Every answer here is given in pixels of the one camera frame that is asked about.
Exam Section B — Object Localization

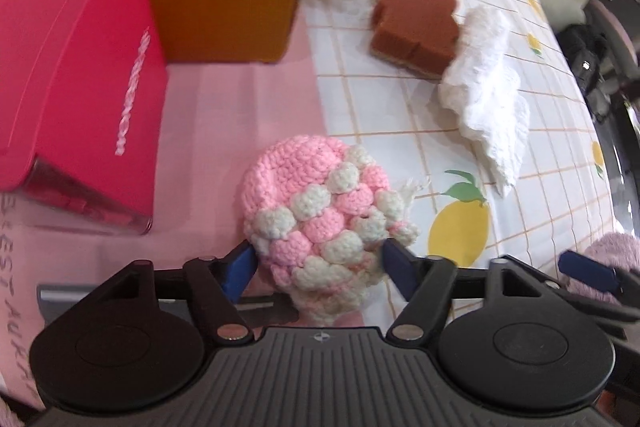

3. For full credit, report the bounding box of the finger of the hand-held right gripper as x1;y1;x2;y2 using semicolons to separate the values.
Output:
557;251;621;294
550;279;628;328

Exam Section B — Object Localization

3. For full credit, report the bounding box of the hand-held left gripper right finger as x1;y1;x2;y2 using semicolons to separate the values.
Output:
380;238;551;342

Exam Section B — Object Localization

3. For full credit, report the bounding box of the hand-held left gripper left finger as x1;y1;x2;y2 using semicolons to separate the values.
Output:
97;241;258;342

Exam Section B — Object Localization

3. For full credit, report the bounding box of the pink white crochet pouch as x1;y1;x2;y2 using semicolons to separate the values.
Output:
241;135;432;327

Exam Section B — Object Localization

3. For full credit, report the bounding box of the pink fluffy blanket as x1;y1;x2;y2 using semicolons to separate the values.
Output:
0;232;640;427

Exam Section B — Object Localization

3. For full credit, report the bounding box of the lemon print sheet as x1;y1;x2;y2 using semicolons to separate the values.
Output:
295;0;621;278

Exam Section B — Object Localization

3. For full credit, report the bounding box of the pink printed cloth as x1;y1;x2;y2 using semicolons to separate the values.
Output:
0;12;371;408

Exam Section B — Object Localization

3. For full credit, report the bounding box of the white paper towel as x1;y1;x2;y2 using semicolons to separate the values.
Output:
439;4;531;198

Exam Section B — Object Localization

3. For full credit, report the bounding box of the black backpack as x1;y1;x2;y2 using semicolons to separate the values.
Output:
557;22;616;118

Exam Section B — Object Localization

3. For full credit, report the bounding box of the brown sponge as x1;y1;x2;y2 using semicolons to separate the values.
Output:
370;0;460;80

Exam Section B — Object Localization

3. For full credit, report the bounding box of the pink chair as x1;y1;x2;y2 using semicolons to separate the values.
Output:
585;0;640;72

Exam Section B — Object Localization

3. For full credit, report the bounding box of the red lidded container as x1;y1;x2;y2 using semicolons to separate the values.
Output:
0;0;168;235

